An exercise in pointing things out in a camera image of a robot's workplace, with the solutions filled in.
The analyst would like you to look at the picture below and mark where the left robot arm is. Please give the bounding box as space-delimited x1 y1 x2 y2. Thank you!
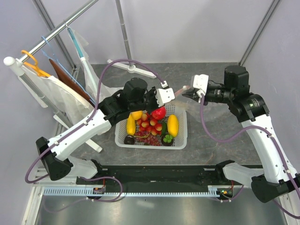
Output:
36 77 164 184

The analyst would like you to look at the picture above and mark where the light blue cable duct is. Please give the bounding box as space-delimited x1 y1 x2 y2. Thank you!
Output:
43 187 225 197

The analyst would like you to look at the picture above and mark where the mangosteen with green calyx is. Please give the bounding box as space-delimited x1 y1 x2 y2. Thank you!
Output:
161 134 174 147

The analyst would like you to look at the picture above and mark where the yellow mango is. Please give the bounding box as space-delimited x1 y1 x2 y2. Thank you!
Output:
167 114 179 137
127 114 136 135

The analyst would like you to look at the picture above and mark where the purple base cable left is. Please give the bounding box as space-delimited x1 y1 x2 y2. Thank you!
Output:
43 176 124 213

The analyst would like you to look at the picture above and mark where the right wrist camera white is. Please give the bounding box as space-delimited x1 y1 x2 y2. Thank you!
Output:
191 74 209 98

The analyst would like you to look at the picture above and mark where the rack pole with white foot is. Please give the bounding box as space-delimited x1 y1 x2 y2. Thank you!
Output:
113 0 156 79

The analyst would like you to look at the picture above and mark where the brown wooden hanger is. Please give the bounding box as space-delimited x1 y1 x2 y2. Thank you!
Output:
49 59 95 106

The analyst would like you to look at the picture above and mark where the orange hanger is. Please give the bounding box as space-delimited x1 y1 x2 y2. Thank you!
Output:
21 50 51 78

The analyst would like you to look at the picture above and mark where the purple grape bunch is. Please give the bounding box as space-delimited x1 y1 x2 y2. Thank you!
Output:
134 132 161 146

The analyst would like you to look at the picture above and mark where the white garment bag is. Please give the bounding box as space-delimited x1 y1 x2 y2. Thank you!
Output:
18 63 89 132

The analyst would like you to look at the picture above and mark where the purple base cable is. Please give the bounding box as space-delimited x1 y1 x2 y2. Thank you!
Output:
210 180 244 203
43 176 124 213

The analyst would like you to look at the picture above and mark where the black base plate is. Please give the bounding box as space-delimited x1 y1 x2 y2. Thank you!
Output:
75 165 262 196

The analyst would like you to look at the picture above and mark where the green leaf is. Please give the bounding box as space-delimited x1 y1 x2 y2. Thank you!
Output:
161 121 167 136

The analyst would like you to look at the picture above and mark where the silver clothes rack rail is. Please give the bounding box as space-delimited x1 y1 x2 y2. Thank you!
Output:
29 0 97 68

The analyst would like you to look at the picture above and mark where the red lychee bunch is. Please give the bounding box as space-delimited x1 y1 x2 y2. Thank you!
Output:
136 113 163 136

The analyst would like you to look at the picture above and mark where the clear plastic garment cover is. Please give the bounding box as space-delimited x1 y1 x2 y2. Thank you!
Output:
67 27 123 103

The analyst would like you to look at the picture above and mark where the teal and white hanger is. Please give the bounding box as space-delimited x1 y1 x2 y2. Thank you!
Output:
67 27 99 100

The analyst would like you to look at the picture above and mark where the clear zip top bag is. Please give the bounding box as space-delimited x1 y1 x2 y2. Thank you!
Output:
171 85 230 122

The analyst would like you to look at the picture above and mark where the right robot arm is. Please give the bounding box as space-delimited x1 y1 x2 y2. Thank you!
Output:
182 65 300 203

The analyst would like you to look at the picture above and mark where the orange fruit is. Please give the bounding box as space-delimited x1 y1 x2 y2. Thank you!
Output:
131 111 143 120

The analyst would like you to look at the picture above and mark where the blue wire hanger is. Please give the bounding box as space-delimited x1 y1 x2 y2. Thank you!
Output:
42 36 95 104

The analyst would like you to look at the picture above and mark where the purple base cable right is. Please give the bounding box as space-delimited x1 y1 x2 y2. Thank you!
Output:
210 180 244 203

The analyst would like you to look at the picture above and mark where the dark mangosteen left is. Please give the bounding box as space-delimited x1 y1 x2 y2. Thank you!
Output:
124 135 135 145

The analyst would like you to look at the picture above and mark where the white plastic basket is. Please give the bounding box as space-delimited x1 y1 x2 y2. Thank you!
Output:
115 104 188 150

